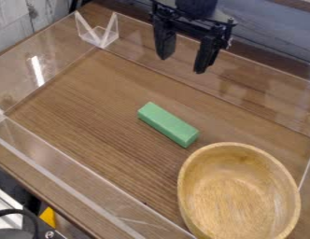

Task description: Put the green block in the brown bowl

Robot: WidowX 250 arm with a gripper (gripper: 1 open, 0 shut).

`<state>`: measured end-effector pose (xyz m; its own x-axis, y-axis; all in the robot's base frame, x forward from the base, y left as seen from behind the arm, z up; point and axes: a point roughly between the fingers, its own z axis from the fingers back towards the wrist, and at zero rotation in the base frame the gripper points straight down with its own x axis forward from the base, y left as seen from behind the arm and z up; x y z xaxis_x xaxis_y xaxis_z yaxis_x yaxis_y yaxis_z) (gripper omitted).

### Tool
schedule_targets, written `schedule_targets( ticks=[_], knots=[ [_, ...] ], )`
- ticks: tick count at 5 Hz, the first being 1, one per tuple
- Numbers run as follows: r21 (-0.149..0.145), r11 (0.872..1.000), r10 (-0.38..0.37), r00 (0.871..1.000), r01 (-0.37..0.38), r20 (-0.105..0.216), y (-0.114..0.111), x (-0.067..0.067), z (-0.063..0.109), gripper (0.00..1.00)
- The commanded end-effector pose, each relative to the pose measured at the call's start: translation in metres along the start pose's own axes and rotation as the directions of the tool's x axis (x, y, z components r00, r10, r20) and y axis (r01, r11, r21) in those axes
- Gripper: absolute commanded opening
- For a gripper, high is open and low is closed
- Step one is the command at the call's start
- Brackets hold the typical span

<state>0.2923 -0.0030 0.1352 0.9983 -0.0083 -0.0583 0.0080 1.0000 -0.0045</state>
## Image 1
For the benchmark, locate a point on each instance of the green rectangular block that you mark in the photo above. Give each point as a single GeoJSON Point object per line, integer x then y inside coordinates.
{"type": "Point", "coordinates": [169, 125]}

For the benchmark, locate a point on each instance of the clear acrylic corner bracket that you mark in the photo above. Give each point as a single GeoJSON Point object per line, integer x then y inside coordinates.
{"type": "Point", "coordinates": [98, 36]}

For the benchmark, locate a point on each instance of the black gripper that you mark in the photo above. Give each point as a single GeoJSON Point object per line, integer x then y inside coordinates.
{"type": "Point", "coordinates": [198, 19]}

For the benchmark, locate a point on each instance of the brown wooden bowl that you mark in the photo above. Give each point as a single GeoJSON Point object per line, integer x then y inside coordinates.
{"type": "Point", "coordinates": [237, 194]}

